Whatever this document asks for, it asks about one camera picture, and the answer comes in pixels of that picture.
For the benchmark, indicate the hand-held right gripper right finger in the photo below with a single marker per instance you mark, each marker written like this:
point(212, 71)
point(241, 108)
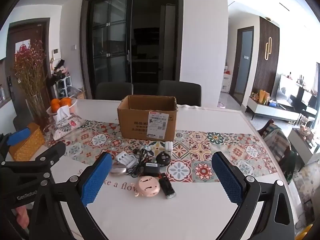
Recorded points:
point(227, 180)

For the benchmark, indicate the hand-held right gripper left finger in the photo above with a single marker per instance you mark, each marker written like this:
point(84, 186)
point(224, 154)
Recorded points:
point(96, 177)

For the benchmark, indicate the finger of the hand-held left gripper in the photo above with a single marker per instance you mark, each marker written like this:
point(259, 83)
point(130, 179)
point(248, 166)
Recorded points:
point(18, 133)
point(53, 150)

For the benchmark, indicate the white battery charger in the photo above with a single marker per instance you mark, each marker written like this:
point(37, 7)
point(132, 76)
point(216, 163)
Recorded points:
point(125, 158)

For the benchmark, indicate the brown cardboard box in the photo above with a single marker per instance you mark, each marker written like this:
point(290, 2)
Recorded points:
point(135, 122)

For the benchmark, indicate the black round device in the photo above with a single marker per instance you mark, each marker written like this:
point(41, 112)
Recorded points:
point(163, 158)

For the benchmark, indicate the person's left hand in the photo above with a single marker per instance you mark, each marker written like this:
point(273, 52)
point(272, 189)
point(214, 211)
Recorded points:
point(22, 216)

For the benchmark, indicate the yellow woven box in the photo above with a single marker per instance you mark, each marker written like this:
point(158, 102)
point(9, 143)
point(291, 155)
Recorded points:
point(30, 142)

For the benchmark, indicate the silver oval case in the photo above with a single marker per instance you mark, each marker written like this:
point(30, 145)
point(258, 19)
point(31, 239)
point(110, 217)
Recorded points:
point(118, 171)

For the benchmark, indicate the floral tissue cover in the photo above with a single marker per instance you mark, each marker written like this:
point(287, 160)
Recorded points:
point(62, 127)

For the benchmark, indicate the glass vase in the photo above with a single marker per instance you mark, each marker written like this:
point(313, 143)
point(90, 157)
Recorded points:
point(36, 110)

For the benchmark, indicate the white plastic basket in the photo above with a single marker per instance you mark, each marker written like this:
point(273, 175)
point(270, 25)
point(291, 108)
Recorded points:
point(72, 108)

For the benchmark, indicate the orange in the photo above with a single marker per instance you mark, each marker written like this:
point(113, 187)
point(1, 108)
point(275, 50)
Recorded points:
point(55, 104)
point(65, 102)

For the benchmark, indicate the patterned floral table runner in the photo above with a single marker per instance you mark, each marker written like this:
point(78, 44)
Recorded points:
point(200, 140)

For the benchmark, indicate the pink round device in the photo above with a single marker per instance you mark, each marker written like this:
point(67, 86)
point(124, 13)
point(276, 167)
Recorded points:
point(147, 186)

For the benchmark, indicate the black power adapter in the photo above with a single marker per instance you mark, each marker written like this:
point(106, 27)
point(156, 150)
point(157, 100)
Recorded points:
point(151, 168)

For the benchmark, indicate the black rectangular stick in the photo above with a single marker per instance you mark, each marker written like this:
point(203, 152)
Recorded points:
point(166, 186)

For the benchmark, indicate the white shelf rack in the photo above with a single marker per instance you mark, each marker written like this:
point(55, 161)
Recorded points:
point(63, 87)

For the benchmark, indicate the wooden chair with blanket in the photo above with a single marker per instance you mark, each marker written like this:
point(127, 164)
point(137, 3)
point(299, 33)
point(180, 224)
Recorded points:
point(277, 140)

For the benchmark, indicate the white charger plug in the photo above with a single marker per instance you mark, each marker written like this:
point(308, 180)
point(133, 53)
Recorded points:
point(168, 147)

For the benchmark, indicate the dried red flowers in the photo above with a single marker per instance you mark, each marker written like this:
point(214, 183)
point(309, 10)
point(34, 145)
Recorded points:
point(27, 65)

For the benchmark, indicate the plush toys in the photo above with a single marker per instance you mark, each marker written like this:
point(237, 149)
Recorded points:
point(60, 67)

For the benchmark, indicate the white television cabinet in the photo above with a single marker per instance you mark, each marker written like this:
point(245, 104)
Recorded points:
point(265, 110)

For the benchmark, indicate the dark dining chair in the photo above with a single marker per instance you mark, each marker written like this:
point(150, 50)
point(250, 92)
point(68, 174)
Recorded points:
point(178, 92)
point(113, 91)

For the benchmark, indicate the grey side table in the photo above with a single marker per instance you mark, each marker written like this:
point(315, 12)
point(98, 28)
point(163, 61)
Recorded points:
point(300, 137)

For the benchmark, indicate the white intercom panel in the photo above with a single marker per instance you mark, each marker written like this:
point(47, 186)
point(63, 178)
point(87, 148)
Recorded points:
point(55, 54)

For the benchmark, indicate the brown entrance door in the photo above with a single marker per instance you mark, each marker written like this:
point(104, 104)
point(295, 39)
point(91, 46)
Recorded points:
point(42, 37)

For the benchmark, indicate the television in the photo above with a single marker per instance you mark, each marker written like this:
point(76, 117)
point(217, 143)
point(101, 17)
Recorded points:
point(287, 90)

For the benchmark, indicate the dark framed hall door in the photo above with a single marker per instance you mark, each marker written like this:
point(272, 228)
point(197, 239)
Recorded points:
point(242, 62)

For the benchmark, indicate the dark glass sliding door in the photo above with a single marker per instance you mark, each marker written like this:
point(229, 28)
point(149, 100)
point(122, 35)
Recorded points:
point(110, 42)

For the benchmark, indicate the dark slatted wall panel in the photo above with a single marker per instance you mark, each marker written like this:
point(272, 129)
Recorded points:
point(262, 67)

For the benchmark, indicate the gold wall ornament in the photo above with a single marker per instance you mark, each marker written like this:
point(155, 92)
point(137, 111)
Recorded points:
point(268, 48)

